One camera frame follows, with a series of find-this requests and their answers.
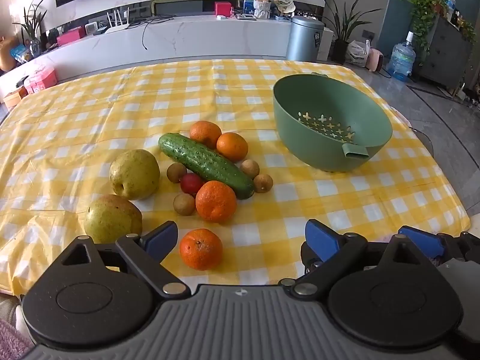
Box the trailing green plant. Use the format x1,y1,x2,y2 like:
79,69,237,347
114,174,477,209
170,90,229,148
398,0,448,47

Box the yellow-green pear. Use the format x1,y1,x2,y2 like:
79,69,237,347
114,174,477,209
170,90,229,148
109,149,161,201
83,194,143,244

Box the white plastic bag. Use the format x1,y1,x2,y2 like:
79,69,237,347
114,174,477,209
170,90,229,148
346,40,371,68

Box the yellow checkered tablecloth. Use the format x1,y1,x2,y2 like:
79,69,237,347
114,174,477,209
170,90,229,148
0,59,471,297

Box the grey round trash can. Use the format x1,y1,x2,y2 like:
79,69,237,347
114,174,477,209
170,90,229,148
286,16,325,62

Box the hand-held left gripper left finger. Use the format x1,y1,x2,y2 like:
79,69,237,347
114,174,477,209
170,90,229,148
56,220,190,299

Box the purple fuzzy cloth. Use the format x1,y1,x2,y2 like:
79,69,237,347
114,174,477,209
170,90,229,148
0,317,35,360

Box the long-leaf plant in black pot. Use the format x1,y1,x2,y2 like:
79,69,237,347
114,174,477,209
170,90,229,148
318,0,381,65

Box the white router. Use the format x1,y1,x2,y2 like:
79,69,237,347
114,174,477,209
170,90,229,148
105,7,132,34

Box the orange plush toy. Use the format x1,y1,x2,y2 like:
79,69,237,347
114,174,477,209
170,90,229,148
0,37,16,73

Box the orange mandarin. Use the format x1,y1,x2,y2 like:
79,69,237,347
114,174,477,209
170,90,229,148
189,121,222,149
195,180,238,223
179,228,223,271
216,132,249,161

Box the white marble TV console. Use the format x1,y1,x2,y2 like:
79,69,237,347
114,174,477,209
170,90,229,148
0,14,334,88

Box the blue water jug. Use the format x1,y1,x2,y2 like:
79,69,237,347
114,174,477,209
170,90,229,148
386,31,417,82

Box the green colander bowl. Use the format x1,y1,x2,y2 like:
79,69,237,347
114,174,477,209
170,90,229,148
272,73,393,174

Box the pink storage boxes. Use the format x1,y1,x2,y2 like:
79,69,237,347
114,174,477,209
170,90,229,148
23,64,59,95

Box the potted plant with thin leaves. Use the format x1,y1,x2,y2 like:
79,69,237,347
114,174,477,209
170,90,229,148
13,0,50,59

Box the black cable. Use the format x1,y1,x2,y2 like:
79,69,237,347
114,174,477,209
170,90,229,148
141,14,177,52

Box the orange cardboard box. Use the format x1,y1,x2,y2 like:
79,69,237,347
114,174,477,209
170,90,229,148
2,87,29,107

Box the blue snack bag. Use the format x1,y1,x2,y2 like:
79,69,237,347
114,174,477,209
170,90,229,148
9,43,34,63

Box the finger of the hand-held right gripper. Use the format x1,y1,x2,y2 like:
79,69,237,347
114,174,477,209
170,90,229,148
397,226,447,259
300,242,326,275

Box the flat pink box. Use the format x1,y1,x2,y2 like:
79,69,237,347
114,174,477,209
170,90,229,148
56,28,87,47

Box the green cucumber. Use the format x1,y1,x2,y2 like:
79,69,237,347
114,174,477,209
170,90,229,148
158,133,256,200

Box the dark grey cabinet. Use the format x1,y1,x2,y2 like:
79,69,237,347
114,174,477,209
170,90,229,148
417,16,474,90

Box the red cherry tomato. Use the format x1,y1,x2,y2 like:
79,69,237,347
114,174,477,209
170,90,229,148
180,173,204,196

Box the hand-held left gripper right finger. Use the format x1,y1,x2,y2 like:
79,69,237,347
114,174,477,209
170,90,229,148
279,218,437,298

